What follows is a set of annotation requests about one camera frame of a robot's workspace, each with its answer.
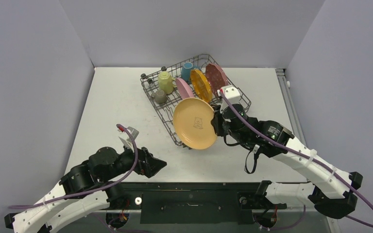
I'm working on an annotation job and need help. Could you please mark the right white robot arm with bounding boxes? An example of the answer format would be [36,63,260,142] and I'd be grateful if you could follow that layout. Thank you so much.
[211,104,363,219]

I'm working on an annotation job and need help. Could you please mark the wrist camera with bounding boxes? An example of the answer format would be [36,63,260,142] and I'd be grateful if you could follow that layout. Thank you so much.
[119,127,139,151]
[217,85,241,106]

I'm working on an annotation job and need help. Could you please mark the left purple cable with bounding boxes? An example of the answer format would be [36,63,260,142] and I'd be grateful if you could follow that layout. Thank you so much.
[9,123,153,233]

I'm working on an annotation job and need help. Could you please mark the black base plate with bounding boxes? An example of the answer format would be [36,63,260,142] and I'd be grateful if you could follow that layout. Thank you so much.
[105,181,287,229]

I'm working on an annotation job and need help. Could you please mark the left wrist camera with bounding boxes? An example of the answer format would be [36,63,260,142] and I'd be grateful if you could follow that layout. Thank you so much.
[119,127,139,151]

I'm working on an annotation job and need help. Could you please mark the pink dotted plate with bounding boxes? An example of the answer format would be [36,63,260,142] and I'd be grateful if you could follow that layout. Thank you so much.
[205,63,229,97]

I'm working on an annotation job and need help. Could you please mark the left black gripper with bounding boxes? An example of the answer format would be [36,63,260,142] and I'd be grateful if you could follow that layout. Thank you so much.
[101,139,167,183]

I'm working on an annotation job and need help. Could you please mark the small grey cup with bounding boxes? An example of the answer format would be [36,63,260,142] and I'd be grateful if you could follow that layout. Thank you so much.
[152,89,168,104]

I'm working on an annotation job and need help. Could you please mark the pale yellow mug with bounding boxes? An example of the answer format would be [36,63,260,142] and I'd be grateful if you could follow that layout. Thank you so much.
[158,71,176,95]

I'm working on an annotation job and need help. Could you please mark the grey wire dish rack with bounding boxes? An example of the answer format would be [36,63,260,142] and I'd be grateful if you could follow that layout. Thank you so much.
[140,53,252,149]

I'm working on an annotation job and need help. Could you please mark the pale yellow bear plate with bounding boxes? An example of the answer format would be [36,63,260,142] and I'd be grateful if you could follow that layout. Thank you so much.
[173,98,217,150]

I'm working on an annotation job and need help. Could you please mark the blue floral mug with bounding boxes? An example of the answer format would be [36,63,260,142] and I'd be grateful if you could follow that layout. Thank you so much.
[181,62,201,84]

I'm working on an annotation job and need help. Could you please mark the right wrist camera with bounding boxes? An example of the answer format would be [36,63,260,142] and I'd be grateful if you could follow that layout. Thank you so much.
[217,85,241,106]

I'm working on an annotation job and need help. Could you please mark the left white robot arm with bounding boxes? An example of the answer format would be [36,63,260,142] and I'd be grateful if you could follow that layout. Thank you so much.
[4,147,167,233]

